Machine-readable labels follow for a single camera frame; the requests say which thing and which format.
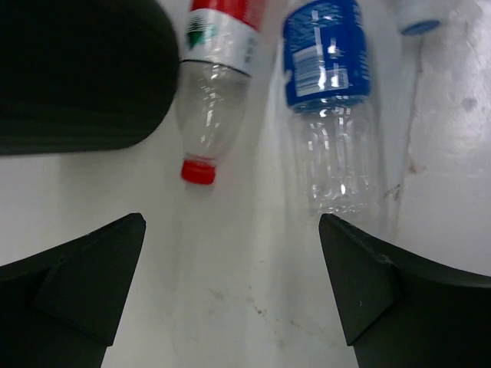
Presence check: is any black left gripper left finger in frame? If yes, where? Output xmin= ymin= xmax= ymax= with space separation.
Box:
xmin=1 ymin=213 xmax=147 ymax=367

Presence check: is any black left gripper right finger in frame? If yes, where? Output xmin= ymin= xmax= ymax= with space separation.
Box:
xmin=319 ymin=214 xmax=490 ymax=367

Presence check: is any red label clear bottle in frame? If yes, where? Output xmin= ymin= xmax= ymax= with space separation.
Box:
xmin=176 ymin=1 xmax=266 ymax=186

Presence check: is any black plastic waste bin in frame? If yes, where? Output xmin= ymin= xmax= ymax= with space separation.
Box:
xmin=1 ymin=1 xmax=179 ymax=156

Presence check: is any blue label clear bottle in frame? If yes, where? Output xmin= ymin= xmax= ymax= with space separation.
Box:
xmin=282 ymin=1 xmax=383 ymax=223

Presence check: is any clear unlabelled plastic bottle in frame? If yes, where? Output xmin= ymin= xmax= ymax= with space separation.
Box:
xmin=396 ymin=0 xmax=449 ymax=36

